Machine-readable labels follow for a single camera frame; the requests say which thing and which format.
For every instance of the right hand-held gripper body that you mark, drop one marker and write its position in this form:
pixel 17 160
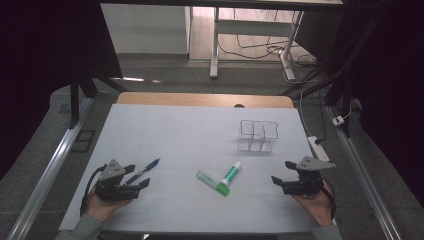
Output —
pixel 305 185

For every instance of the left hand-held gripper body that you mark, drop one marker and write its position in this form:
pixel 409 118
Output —
pixel 111 170

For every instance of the blue pen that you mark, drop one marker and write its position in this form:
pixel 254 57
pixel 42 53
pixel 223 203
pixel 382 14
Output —
pixel 148 166

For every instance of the clear pen holder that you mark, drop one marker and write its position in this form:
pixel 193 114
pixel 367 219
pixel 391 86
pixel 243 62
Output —
pixel 258 143

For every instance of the green glue stick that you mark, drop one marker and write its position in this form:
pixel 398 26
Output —
pixel 231 173

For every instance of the green highlighter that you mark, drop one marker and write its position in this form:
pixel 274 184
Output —
pixel 211 181

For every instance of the person's right hand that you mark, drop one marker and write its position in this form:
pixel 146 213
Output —
pixel 318 208

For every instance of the person's left hand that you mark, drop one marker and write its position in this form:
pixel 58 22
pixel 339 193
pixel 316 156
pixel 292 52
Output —
pixel 100 208

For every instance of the white power strip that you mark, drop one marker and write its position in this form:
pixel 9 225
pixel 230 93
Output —
pixel 316 148

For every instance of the dark floor plate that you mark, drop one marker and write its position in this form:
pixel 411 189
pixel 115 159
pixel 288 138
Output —
pixel 84 140

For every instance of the small white adapter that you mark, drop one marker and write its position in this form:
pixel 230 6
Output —
pixel 338 120

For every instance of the black metal stand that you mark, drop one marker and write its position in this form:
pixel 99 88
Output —
pixel 75 100
pixel 336 83

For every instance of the aluminium rail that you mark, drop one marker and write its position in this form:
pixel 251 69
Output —
pixel 50 176
pixel 363 173

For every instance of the white desk frame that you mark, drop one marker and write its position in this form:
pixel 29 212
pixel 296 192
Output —
pixel 253 27

